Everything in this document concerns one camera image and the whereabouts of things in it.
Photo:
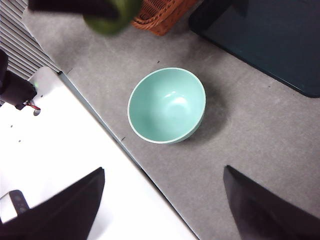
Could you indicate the black rectangular tray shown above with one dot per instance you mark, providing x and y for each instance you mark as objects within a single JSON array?
[{"x": 270, "y": 40}]

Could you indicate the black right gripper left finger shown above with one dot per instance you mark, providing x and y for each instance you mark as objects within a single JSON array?
[{"x": 60, "y": 215}]

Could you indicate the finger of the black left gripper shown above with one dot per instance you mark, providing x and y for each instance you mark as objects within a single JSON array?
[{"x": 70, "y": 6}]

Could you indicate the brown wicker basket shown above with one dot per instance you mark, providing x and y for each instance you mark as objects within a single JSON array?
[{"x": 162, "y": 17}]

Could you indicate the grey ribbed panel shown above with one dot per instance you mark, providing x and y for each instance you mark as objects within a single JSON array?
[{"x": 20, "y": 42}]

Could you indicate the green avocado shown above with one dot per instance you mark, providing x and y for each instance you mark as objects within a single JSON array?
[{"x": 110, "y": 26}]

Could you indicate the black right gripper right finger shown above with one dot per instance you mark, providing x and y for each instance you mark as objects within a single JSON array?
[{"x": 265, "y": 217}]

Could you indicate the small dark grey device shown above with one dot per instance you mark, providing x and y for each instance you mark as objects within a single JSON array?
[{"x": 17, "y": 203}]

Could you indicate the teal ceramic bowl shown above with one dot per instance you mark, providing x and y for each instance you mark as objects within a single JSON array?
[{"x": 165, "y": 107}]

